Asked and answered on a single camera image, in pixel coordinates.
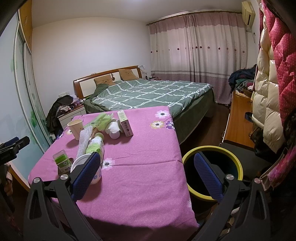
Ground white plastic bowl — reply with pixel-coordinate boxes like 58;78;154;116
70;153;101;185

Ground green label yogurt bottle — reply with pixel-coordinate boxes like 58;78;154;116
86;133;104;167

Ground clear green lidded jar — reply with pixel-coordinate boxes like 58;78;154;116
53;150;72;176

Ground clear bubble wrap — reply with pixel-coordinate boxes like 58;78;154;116
76;126;93;159

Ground beige paper cup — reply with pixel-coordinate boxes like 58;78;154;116
67;119;83;141

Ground green plastic wrapper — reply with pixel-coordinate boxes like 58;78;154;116
84;113;113;131

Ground white tissue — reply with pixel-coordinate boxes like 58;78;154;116
105;118;123;136

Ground tall green pink box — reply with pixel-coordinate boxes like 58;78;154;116
117;110;133;137

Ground white pill bottle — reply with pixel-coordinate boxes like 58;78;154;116
109;131;120;140

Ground yellow rimmed trash bin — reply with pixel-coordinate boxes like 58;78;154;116
182;146;243;202

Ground sliding wardrobe door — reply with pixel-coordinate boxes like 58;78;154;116
0;14;52;182

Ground white nightstand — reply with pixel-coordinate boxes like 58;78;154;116
58;104;86;130

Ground pink floral tablecloth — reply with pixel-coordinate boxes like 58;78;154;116
23;107;199;240

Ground pink floral garment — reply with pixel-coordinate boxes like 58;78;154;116
260;146;295;191

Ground wooden low cabinet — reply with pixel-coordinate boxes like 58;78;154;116
222;91;254;151

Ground dark clothes on nightstand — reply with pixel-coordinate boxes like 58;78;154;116
46;95;73;137

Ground wooden headboard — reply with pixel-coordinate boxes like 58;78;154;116
73;66;142;99

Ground bed with green quilt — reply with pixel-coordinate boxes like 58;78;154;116
84;79;214;143

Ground cream puffer jacket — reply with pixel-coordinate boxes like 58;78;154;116
252;18;285;153

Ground brown pillow left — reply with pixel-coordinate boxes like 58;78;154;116
94;74;115;86

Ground brown pillow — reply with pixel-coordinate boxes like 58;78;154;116
94;74;115;86
118;69;138;81

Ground brown pillow right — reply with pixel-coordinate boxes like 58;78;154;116
118;69;138;81

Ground pile of clothes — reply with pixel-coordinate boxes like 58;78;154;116
228;64;257;92

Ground pink white curtain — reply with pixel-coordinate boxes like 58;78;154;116
149;11;248;104

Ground red puffer jacket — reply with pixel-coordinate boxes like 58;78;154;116
261;1;295;123

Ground wall air conditioner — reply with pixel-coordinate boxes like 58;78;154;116
241;1;255;27

